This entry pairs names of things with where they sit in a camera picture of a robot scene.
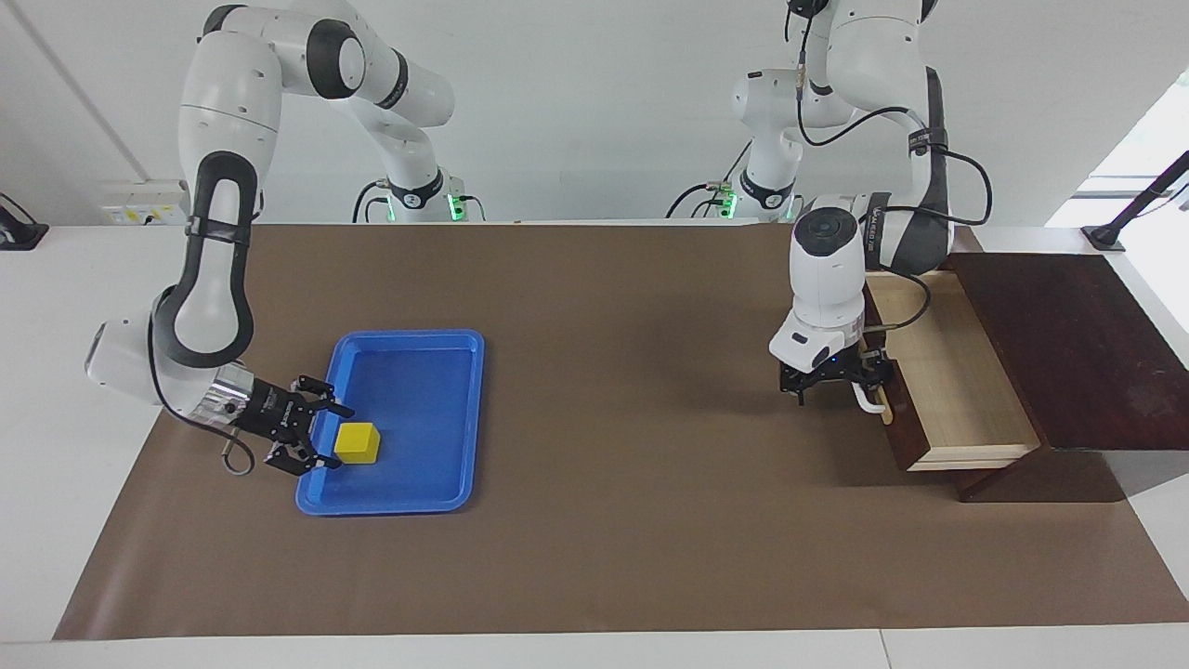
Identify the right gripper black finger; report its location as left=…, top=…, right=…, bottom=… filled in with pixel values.
left=264, top=435, right=343, bottom=477
left=290, top=374, right=356, bottom=419

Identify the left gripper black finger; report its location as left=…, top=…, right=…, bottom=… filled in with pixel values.
left=778, top=367, right=823, bottom=407
left=841, top=362, right=895, bottom=406

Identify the yellow cube block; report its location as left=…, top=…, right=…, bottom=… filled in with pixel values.
left=334, top=422, right=384, bottom=466

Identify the wooden drawer with white handle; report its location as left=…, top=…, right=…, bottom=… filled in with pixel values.
left=853, top=269, right=1041, bottom=473

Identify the blue plastic tray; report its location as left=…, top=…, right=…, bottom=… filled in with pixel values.
left=295, top=329, right=486, bottom=518

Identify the brown table mat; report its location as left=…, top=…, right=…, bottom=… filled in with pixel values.
left=53, top=221, right=1189, bottom=642

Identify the dark brown wooden cabinet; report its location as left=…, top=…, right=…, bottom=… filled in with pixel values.
left=938, top=251, right=1189, bottom=503

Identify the black pole stand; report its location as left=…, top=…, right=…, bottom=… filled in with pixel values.
left=1082, top=149, right=1189, bottom=254

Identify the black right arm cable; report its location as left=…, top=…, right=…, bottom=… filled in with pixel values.
left=147, top=288, right=259, bottom=478

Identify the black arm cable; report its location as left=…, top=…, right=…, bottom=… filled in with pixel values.
left=785, top=0, right=993, bottom=335
left=147, top=288, right=259, bottom=478

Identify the black right base cable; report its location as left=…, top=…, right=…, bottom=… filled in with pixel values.
left=351, top=179, right=391, bottom=224

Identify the black base cable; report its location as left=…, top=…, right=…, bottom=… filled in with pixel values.
left=351, top=179, right=391, bottom=224
left=664, top=139, right=753, bottom=219

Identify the black left base cable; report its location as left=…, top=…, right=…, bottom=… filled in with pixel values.
left=664, top=139, right=753, bottom=219

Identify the white wall socket strip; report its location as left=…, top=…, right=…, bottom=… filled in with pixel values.
left=100, top=179, right=193, bottom=227

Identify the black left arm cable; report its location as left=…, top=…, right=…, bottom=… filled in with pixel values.
left=785, top=0, right=993, bottom=335

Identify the small black bracket stand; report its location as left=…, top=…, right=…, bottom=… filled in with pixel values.
left=0, top=192, right=49, bottom=251

